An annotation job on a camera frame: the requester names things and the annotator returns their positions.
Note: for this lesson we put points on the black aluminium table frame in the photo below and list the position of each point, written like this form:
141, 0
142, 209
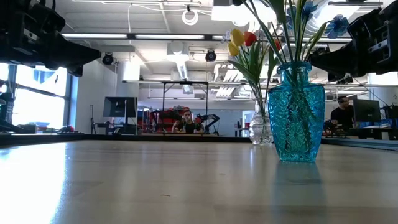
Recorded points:
93, 137

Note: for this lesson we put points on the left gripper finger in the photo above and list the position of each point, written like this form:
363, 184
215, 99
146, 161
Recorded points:
75, 70
77, 56

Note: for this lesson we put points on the red artificial tulip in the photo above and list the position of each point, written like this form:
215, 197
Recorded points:
249, 38

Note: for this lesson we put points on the blue cut-glass vase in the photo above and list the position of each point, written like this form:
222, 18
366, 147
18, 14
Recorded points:
297, 124

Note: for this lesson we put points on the black background rig frame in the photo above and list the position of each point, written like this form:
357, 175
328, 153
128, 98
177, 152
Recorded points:
186, 82

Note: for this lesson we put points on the black monitor on stand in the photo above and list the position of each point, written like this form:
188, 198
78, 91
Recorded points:
119, 107

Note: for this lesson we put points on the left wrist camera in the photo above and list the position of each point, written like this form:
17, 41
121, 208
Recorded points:
48, 17

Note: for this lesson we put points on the white ceiling vent unit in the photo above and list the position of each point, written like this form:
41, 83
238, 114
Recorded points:
178, 59

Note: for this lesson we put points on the red storage shelves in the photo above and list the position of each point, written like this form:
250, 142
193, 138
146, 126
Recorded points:
168, 115

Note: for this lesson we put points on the clear glass vase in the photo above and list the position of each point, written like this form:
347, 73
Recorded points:
259, 130

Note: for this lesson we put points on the white artificial flower sprig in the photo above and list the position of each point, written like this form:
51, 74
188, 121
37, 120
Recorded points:
226, 35

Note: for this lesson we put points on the black tripod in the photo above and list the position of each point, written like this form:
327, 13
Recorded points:
92, 119

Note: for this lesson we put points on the black background monitor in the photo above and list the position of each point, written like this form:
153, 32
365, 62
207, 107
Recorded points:
367, 110

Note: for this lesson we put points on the black overhead frame bar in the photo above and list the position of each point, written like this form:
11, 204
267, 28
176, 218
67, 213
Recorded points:
130, 36

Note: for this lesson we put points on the black artificial tulip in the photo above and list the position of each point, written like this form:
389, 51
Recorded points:
278, 9
237, 2

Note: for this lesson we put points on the person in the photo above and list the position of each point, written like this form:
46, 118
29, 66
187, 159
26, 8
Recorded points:
342, 115
187, 124

